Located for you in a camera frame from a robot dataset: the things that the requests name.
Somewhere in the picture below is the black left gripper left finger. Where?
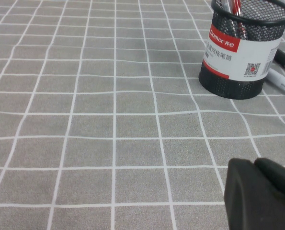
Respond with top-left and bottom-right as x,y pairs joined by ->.
223,157 -> 285,230

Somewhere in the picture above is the clear plastic case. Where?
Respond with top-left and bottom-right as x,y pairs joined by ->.
0,0 -> 285,230

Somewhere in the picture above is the all-white marker pen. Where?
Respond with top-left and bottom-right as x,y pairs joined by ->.
266,68 -> 285,99

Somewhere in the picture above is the black-capped white whiteboard marker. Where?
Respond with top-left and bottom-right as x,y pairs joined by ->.
273,47 -> 285,73

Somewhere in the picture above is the grey translucent pen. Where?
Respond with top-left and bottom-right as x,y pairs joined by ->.
219,0 -> 229,14

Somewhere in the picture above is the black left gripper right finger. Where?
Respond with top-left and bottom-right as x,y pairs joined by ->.
254,157 -> 285,206

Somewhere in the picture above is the black mesh pen holder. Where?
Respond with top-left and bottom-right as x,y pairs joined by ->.
198,0 -> 285,100

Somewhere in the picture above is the red clip ballpoint pen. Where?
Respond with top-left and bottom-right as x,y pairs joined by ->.
226,0 -> 249,40

